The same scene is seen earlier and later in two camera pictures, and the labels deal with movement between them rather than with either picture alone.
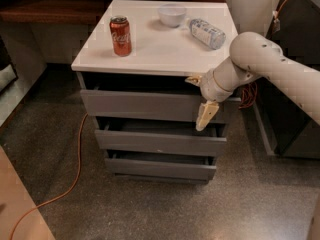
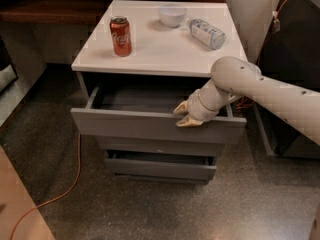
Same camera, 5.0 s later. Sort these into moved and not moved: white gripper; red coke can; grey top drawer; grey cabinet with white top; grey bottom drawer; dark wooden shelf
Moved: grey top drawer; white gripper
Not moved: dark wooden shelf; grey bottom drawer; red coke can; grey cabinet with white top
